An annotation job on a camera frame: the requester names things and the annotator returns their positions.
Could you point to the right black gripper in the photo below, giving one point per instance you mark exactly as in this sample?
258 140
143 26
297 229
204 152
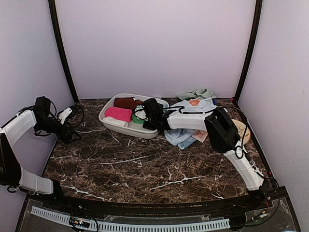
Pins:
147 126

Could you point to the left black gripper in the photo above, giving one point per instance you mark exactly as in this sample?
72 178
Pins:
66 139

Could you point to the light blue towel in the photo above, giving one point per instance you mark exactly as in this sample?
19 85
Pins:
190 130

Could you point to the green microfiber towel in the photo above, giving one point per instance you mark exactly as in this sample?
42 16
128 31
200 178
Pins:
137 120

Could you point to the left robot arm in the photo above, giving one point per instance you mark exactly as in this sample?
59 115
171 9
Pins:
45 120

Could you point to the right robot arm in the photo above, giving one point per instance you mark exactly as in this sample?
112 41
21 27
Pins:
222 133

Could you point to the white plastic basin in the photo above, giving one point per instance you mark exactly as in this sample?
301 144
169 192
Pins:
130 128

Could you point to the pink rolled towel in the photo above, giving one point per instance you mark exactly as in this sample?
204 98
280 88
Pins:
119 113

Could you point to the brown rolled towel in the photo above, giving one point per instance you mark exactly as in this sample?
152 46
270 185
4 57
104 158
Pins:
127 102

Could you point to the orange patterned cloth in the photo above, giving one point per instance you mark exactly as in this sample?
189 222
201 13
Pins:
194 102

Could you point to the white rolled towel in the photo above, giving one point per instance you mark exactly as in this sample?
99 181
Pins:
116 122

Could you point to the sage green crumpled towel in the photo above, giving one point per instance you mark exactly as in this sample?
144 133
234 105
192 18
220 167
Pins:
199 93

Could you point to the small circuit board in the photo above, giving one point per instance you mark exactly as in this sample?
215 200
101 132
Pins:
79 223

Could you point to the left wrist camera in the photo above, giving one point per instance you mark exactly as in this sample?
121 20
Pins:
63 115

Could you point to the white slotted cable duct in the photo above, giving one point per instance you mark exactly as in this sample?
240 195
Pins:
132 224

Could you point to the black front rail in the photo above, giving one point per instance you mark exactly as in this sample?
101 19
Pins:
233 207

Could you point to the left black frame post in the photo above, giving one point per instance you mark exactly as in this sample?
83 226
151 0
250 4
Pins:
61 50

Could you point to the black frame post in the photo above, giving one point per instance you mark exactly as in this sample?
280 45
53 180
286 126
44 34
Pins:
61 50
250 49

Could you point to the right black frame post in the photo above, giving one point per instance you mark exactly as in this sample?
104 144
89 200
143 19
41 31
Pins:
250 49

